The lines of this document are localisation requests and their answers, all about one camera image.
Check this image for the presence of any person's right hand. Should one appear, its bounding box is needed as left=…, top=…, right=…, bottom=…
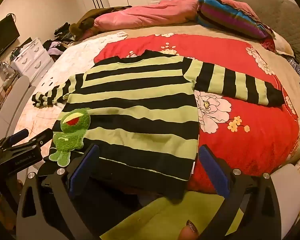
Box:
left=177, top=219, right=199, bottom=240

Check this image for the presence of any white drawer unit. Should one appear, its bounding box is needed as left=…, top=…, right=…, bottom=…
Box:
left=10, top=37, right=54, bottom=80

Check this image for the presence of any beige bed sheet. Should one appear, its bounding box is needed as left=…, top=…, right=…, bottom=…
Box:
left=72, top=20, right=300, bottom=165

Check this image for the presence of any red patterned cloth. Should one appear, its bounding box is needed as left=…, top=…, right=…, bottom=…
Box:
left=261, top=37, right=277, bottom=53

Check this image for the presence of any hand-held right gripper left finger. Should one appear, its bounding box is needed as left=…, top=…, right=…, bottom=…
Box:
left=16, top=144, right=100, bottom=240

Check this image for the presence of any pile of clothes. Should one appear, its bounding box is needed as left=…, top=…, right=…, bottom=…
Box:
left=42, top=22, right=75, bottom=55

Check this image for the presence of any person's yellow-green clothing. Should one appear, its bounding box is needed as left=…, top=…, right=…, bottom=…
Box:
left=100, top=191, right=244, bottom=240

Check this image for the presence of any black television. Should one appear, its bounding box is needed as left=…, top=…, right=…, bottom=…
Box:
left=0, top=15, right=20, bottom=67

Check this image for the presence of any red floral blanket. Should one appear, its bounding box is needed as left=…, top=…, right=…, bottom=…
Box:
left=94, top=34, right=300, bottom=194

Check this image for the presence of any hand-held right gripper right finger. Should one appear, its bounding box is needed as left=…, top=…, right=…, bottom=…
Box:
left=197, top=144, right=290, bottom=240

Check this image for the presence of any green black striped sweater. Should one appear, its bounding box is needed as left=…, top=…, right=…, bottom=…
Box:
left=32, top=50, right=284, bottom=199

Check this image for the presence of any grey padded chair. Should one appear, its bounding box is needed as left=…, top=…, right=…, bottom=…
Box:
left=0, top=75, right=37, bottom=140

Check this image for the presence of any brown fur-trimmed coat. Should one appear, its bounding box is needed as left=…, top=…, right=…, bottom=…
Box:
left=69, top=5, right=133, bottom=40

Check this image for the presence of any clear plastic bag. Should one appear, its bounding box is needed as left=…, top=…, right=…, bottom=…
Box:
left=0, top=61, right=12, bottom=80

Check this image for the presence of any grey quilted headboard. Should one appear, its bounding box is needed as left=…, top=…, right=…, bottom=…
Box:
left=229, top=0, right=300, bottom=68

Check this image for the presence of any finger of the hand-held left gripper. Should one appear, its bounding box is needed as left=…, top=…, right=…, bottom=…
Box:
left=27, top=128, right=53, bottom=147
left=4, top=129, right=30, bottom=146

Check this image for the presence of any colourful striped pillow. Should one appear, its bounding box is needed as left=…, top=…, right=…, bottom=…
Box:
left=196, top=0, right=275, bottom=39

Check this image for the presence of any white padded panel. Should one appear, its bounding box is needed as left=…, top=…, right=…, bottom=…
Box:
left=270, top=152, right=300, bottom=238

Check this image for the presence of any white pillow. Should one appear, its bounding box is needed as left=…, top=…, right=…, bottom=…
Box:
left=272, top=31, right=295, bottom=57

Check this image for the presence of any pink pillow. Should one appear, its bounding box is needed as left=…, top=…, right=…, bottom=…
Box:
left=222, top=0, right=260, bottom=23

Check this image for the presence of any pink duvet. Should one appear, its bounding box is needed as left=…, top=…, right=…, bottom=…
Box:
left=94, top=0, right=203, bottom=33

